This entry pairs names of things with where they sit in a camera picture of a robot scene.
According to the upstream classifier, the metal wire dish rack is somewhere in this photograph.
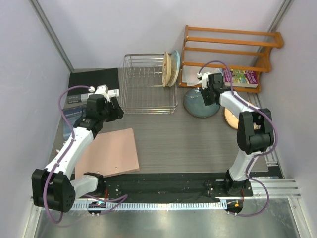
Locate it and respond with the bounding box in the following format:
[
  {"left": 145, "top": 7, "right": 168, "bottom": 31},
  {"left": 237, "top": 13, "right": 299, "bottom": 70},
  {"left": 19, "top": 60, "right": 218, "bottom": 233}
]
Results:
[{"left": 119, "top": 53, "right": 178, "bottom": 114}]

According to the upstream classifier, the orange wooden shelf rack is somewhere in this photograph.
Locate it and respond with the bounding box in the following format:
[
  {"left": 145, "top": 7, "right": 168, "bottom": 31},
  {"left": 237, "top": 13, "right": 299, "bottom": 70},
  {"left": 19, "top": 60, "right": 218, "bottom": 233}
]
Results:
[{"left": 179, "top": 25, "right": 284, "bottom": 88}]

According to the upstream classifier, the pink board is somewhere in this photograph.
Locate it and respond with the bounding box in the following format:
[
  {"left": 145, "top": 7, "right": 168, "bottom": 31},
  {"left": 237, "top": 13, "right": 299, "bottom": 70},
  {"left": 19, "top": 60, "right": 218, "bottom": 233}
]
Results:
[{"left": 74, "top": 128, "right": 140, "bottom": 179}]

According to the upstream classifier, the small cream bird plate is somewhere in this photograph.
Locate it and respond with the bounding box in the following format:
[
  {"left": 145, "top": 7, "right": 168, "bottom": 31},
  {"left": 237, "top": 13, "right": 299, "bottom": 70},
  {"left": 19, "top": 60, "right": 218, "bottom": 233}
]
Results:
[{"left": 224, "top": 108, "right": 239, "bottom": 129}]

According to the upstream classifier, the clear plastic folder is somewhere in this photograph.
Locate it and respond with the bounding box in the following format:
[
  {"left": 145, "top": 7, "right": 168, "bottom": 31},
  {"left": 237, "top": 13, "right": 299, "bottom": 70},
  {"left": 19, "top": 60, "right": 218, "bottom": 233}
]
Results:
[{"left": 182, "top": 66, "right": 223, "bottom": 87}]

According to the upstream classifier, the purple colourful book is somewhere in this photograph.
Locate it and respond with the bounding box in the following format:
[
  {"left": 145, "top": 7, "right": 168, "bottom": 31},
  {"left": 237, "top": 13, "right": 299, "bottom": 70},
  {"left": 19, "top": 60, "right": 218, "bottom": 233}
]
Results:
[{"left": 231, "top": 69, "right": 258, "bottom": 88}]

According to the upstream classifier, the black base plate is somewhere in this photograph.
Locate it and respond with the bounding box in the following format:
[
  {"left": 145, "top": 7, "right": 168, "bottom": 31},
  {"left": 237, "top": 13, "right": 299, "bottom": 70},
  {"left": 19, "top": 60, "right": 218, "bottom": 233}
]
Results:
[{"left": 99, "top": 173, "right": 254, "bottom": 199}]

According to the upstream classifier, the blue and cream plate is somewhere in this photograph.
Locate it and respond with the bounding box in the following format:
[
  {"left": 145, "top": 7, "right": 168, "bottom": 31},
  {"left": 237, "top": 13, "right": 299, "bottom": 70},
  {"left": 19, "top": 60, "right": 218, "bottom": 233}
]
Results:
[{"left": 168, "top": 50, "right": 180, "bottom": 87}]

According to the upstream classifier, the dark blue book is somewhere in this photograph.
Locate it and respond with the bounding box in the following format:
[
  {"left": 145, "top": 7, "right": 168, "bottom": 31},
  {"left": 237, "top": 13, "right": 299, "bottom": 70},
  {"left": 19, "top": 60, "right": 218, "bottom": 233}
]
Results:
[{"left": 62, "top": 105, "right": 86, "bottom": 141}]

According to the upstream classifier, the black binder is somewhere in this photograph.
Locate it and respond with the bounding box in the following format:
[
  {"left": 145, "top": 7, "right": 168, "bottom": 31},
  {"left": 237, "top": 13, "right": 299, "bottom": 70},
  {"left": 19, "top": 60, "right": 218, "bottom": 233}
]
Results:
[{"left": 66, "top": 68, "right": 119, "bottom": 104}]

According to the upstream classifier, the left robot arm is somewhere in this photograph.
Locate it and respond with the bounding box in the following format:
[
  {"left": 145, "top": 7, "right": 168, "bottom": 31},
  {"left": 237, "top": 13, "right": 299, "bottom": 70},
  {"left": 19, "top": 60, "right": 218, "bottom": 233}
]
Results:
[{"left": 31, "top": 94, "right": 124, "bottom": 213}]

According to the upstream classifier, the dark blue glazed plate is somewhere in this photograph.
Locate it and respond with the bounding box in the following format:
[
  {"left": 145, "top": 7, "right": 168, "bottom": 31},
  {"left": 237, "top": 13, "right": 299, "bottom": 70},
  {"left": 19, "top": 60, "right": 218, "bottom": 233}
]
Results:
[{"left": 183, "top": 88, "right": 220, "bottom": 118}]

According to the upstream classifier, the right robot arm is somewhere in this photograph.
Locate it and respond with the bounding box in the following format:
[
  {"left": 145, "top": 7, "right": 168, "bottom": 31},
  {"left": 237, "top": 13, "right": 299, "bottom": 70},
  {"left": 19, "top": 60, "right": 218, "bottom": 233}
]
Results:
[{"left": 197, "top": 73, "right": 274, "bottom": 196}]

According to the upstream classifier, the large cream bird plate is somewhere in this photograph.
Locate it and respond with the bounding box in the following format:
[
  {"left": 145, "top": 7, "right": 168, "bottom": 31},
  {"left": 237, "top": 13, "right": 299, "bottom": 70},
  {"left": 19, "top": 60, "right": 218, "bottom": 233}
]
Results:
[{"left": 162, "top": 52, "right": 172, "bottom": 87}]

